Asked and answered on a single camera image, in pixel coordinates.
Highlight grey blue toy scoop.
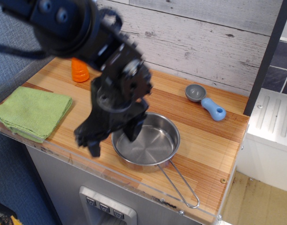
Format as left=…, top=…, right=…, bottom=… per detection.
left=185, top=84, right=227, bottom=121

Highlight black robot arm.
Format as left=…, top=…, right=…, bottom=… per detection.
left=0, top=0, right=152, bottom=157

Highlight clear acrylic edge guard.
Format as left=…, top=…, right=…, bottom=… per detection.
left=0, top=114, right=249, bottom=225

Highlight silver dispenser panel with buttons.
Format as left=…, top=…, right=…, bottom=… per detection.
left=79, top=186, right=137, bottom=225

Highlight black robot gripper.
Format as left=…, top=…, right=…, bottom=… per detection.
left=74, top=77, right=149, bottom=158

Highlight green folded cloth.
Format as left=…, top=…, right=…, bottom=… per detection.
left=0, top=87, right=72, bottom=143

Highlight white ribbed toy sink unit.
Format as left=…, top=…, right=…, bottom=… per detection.
left=237, top=89, right=287, bottom=191

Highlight stainless steel pot with handle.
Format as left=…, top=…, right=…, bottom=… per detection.
left=111, top=112, right=200, bottom=209

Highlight yellow object at corner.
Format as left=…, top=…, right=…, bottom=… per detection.
left=10, top=216, right=22, bottom=225

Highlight dark grey right post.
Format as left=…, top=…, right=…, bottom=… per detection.
left=243, top=0, right=287, bottom=116

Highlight orange plastic toy carrot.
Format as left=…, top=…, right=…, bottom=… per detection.
left=71, top=58, right=90, bottom=83

